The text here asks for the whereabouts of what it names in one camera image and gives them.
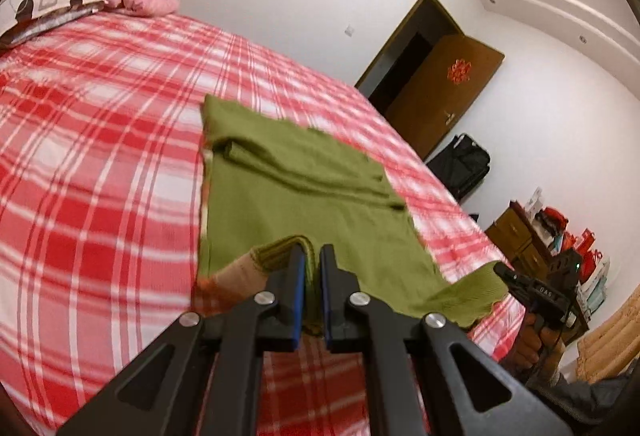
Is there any red gift bag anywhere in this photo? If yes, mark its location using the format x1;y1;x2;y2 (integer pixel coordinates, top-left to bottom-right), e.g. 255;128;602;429
562;229;599;268

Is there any red paper door decoration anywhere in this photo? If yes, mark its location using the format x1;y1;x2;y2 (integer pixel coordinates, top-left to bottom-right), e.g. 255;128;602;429
446;59;473;84

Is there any brown wooden door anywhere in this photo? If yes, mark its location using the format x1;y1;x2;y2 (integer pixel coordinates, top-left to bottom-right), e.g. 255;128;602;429
385;35;505;162

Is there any grey patterned pillow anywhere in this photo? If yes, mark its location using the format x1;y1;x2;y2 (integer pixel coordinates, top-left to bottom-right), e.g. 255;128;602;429
0;0;108;48

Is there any black suitcase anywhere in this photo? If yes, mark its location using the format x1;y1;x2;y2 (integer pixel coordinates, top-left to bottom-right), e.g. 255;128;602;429
425;133;491;204

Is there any red hat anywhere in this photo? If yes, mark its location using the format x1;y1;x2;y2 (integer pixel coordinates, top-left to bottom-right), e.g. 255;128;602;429
542;207;569;230

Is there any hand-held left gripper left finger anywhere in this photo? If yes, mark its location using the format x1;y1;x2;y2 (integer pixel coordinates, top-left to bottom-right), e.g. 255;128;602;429
57;243;307;436

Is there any pale blue bag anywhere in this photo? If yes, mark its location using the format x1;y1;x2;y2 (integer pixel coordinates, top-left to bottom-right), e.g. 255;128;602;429
584;259;614;317

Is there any green knit sweater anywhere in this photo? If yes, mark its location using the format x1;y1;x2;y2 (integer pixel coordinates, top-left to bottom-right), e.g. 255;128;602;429
192;94;511;337

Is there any red plaid bed sheet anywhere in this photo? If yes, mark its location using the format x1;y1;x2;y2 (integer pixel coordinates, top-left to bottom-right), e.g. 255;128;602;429
0;11;526;436

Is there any person's right hand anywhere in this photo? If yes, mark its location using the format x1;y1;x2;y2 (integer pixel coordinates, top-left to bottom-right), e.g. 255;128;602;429
510;309;563;372

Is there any brown wooden cabinet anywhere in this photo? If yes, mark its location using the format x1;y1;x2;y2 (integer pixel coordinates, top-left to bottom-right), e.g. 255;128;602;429
485;199;591;347

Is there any person's right forearm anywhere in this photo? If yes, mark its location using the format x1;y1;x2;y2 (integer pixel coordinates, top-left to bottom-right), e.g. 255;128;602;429
522;356;640;417

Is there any beige patterned curtain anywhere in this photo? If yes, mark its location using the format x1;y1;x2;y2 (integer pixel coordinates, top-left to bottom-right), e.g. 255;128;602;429
575;283;640;382

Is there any brown door frame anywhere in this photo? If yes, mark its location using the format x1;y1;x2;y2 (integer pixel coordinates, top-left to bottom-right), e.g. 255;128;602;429
354;0;466;114

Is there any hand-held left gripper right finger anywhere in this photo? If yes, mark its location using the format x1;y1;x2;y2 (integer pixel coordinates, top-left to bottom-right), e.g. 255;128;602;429
320;243;573;436

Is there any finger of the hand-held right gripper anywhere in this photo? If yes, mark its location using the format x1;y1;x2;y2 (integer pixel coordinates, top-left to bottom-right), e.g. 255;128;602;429
493;261;530;297

